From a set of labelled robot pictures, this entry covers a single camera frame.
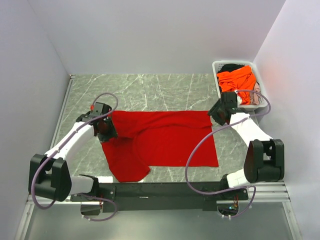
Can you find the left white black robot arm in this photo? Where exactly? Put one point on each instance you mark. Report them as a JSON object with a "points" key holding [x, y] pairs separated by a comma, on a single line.
{"points": [[49, 174]]}

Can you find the white plastic laundry basket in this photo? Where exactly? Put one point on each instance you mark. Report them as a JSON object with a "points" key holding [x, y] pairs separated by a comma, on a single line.
{"points": [[243, 96]]}

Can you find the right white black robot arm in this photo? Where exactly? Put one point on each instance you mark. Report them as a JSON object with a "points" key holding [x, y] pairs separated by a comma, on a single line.
{"points": [[265, 157]]}

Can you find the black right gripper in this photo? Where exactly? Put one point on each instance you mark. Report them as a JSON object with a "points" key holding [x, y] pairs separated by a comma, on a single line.
{"points": [[213, 112]]}

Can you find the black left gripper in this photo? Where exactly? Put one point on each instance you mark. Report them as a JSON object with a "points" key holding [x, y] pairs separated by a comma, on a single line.
{"points": [[112, 132]]}

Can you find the aluminium front frame rail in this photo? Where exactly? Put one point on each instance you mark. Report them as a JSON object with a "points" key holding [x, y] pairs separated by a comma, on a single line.
{"points": [[273, 192]]}

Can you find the pink garment in basket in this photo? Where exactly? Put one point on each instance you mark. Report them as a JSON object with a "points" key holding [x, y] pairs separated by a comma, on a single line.
{"points": [[254, 97]]}

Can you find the orange t shirt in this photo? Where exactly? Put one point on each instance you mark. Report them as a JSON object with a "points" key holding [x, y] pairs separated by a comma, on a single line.
{"points": [[240, 79]]}

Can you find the black garment in basket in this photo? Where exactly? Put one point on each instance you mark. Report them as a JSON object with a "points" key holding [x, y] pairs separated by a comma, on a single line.
{"points": [[230, 67]]}

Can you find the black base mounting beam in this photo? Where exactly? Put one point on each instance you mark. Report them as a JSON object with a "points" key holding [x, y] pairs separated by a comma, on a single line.
{"points": [[163, 196]]}

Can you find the red t shirt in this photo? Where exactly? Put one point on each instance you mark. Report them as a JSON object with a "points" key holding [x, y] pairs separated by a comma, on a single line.
{"points": [[148, 139]]}

